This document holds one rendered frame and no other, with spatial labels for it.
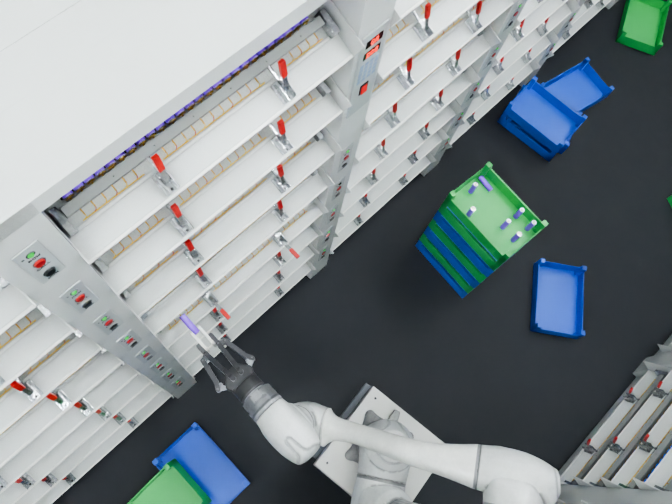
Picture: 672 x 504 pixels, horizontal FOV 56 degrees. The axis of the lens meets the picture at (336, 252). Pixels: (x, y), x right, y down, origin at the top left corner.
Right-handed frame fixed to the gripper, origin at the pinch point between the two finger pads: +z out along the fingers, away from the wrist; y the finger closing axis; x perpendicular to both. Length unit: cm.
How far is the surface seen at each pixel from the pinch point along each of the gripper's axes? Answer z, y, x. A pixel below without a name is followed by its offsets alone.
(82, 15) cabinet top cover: 13, -12, -97
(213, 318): 12.6, -7.9, 27.4
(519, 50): 13, -161, 27
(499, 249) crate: -34, -97, 39
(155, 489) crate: -3, 44, 79
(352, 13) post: -1, -52, -79
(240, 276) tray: 9.8, -20.1, 8.0
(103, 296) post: 0, 11, -54
